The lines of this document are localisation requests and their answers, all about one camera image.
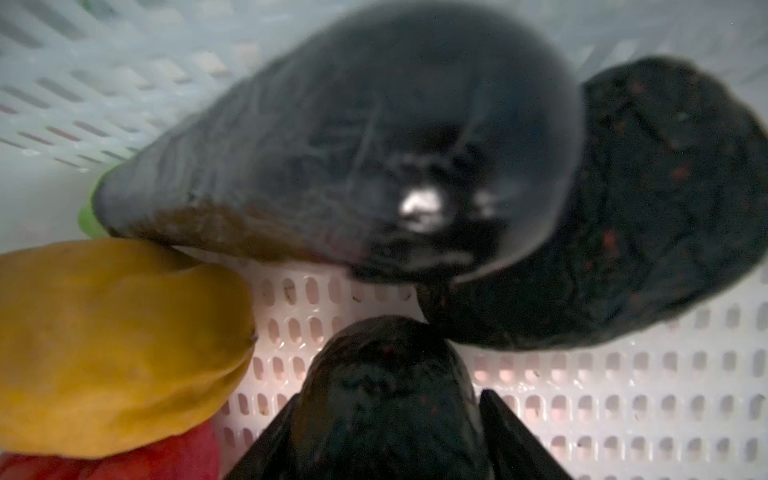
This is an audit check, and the dark round crinkled food toy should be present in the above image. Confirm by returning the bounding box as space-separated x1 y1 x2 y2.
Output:
417 56 767 351

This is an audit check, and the white plastic mesh basket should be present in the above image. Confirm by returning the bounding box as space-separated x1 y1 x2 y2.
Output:
1 1 767 479

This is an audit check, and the black avocado toy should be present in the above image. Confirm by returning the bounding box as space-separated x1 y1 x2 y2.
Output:
289 315 494 479

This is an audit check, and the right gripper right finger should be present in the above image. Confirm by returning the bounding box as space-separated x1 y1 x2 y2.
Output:
479 389 573 480

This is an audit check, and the pink crinkled food toy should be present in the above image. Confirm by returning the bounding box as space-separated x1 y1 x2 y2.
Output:
1 421 220 480

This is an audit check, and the yellow potato toy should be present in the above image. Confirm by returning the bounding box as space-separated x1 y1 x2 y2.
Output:
1 239 257 459

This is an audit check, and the dark purple eggplant toy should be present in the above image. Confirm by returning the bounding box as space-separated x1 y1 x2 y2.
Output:
78 1 585 283

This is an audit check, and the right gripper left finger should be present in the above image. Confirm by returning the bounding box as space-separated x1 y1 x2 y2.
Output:
224 394 299 480

